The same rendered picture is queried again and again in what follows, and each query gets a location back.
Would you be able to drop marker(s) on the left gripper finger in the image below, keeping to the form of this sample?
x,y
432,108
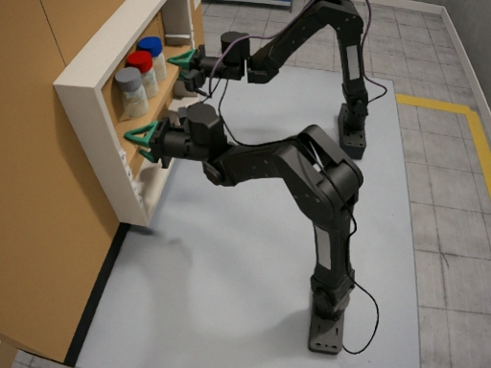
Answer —
x,y
147,155
139,140

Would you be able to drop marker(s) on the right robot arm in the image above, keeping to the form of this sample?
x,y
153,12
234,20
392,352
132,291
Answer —
x,y
264,65

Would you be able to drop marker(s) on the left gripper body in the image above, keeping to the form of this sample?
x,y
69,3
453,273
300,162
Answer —
x,y
169,140

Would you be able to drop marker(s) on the red-capped bottle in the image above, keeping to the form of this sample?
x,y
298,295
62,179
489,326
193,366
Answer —
x,y
142,60

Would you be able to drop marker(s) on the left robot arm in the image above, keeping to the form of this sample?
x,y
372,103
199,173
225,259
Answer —
x,y
312,192

